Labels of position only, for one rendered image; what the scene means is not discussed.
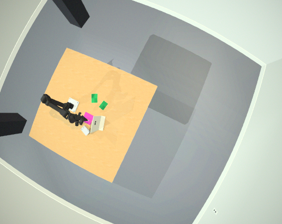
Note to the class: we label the magenta square mat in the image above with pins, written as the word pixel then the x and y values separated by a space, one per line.
pixel 89 117

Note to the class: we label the green flat strip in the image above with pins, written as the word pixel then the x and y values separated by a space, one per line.
pixel 103 105

